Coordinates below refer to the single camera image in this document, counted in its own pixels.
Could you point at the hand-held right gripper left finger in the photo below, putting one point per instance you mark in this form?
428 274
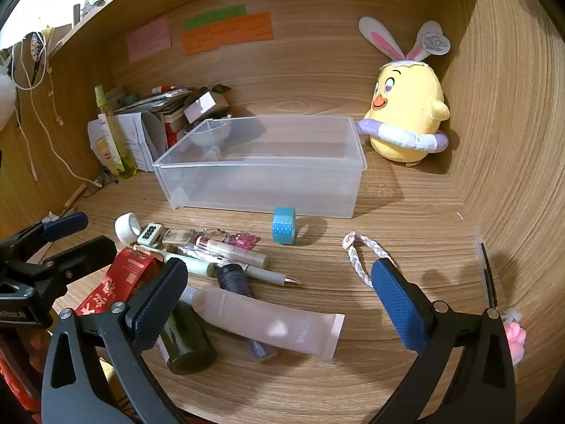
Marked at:
159 304

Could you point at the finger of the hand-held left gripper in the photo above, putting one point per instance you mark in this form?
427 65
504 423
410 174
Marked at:
66 225
88 254

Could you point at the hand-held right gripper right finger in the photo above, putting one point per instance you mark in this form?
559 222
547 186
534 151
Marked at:
399 304

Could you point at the red ribbon packet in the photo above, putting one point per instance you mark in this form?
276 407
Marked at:
128 274

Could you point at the white tape roll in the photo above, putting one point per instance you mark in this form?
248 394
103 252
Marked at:
126 228

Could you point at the dark green bottle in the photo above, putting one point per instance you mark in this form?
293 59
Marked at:
190 344

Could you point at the green case with black dots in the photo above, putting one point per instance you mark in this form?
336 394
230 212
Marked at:
150 234

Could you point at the frosted translucent tube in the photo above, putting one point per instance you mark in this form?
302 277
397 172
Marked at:
273 322

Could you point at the clear plastic storage box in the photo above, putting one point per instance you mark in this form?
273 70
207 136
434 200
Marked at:
265 176

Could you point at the wooden stick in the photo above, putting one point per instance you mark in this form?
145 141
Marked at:
75 194

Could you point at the light green tube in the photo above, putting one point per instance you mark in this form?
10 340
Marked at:
194 267

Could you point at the white pen with red trim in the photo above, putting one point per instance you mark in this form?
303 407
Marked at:
234 251

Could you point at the yellow liquid bottle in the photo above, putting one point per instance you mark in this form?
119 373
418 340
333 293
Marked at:
119 150

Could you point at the pink charm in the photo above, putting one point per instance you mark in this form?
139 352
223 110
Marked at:
242 240

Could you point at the white folded paper leaflet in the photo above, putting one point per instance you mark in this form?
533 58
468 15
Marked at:
137 141

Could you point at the purple pen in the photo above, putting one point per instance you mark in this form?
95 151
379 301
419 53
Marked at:
260 350

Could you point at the grey pen with gold tip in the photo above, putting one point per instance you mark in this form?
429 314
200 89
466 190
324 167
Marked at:
273 277

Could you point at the pink paw toy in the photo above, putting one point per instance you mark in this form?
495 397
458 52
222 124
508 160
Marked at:
516 338

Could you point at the stack of books and papers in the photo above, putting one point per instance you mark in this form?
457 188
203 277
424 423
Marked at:
150 104

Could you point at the red and white marker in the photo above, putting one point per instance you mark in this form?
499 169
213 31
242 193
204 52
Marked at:
170 89

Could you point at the white bowl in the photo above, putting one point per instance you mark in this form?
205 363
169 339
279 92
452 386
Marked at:
212 134

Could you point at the small white cardboard box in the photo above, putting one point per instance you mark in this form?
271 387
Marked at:
203 105

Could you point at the yellow chick plush toy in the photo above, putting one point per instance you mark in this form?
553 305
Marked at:
410 106

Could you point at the pink sticky note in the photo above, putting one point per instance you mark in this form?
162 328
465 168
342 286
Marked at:
148 39

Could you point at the orange sticky note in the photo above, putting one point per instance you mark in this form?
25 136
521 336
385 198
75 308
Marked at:
229 35

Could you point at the green sticky note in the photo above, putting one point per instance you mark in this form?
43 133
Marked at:
216 15

